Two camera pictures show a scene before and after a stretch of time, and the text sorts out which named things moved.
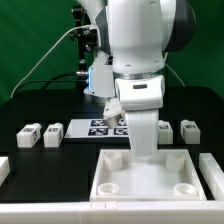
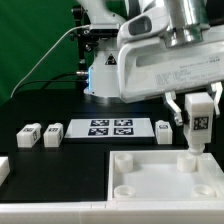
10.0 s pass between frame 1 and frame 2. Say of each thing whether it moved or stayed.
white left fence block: stayed
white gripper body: moved
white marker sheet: stayed
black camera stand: stayed
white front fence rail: stayed
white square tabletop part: moved
